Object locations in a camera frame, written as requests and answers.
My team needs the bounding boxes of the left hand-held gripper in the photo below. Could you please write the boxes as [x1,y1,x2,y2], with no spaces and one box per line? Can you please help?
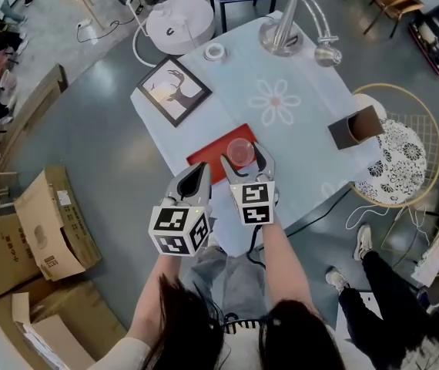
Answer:
[148,162,215,257]

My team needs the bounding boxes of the person's right forearm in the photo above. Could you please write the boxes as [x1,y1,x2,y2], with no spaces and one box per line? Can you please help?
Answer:
[260,221,320,318]

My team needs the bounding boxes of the red tray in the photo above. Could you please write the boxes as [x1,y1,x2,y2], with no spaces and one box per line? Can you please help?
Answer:
[186,123,260,187]

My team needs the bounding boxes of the wooden plank stack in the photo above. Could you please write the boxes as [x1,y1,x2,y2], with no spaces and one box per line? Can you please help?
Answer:
[0,62,69,171]

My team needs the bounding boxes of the black framed deer picture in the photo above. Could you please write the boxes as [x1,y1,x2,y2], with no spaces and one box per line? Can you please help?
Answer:
[136,55,213,129]

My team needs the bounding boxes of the black floor cable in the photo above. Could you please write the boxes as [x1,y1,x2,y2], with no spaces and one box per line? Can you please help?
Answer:
[283,188,354,239]
[75,15,138,45]

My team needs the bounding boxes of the person's white top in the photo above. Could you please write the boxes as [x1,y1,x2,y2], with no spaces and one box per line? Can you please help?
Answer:
[67,320,369,370]

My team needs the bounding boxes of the person's left forearm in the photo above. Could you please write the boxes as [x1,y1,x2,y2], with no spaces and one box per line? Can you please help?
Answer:
[129,253,184,338]

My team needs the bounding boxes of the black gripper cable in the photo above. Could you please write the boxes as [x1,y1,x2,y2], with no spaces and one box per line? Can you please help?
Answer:
[245,224,267,270]

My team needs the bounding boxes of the light blue tablecloth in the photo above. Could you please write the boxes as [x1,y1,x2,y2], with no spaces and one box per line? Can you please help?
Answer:
[129,10,389,258]

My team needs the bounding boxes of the dark wooden stool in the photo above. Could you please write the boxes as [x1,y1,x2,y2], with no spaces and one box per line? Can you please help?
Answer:
[0,170,23,219]

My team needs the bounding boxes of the person's gray trousers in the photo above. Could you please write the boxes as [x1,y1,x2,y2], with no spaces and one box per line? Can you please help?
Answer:
[183,244,271,322]

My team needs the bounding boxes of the brown open square box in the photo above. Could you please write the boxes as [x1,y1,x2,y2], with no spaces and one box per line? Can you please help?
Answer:
[327,105,387,151]

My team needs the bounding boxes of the flat cardboard box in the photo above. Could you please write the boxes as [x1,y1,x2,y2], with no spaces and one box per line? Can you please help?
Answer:
[0,213,42,306]

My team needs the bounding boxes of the pink translucent cup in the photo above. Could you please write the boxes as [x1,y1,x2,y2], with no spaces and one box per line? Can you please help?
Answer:
[226,137,257,168]

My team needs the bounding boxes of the large cardboard box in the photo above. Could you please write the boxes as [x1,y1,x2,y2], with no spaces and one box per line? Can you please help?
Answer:
[0,279,129,370]

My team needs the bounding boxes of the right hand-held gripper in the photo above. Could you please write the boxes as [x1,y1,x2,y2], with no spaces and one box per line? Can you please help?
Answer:
[220,141,280,227]

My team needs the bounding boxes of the white tape roll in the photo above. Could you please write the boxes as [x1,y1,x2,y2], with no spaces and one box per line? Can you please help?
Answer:
[203,42,227,62]

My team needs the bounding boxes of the white round side table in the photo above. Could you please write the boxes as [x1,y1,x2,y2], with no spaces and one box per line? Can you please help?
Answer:
[125,0,216,69]

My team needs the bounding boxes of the black hair claw clip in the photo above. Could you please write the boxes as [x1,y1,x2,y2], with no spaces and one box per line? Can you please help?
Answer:
[221,313,267,334]

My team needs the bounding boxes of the white floor cable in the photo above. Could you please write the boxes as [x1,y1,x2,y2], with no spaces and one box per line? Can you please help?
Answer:
[344,204,431,248]

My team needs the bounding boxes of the silver desk lamp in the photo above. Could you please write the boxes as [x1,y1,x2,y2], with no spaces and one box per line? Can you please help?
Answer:
[258,0,344,69]

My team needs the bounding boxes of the white flat board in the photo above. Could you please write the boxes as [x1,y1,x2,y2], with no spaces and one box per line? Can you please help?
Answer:
[334,290,385,342]

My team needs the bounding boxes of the white bucket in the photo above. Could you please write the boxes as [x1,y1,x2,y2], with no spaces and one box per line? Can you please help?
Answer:
[0,69,18,92]

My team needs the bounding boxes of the open cardboard box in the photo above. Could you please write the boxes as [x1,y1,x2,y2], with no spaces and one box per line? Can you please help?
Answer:
[13,165,103,283]

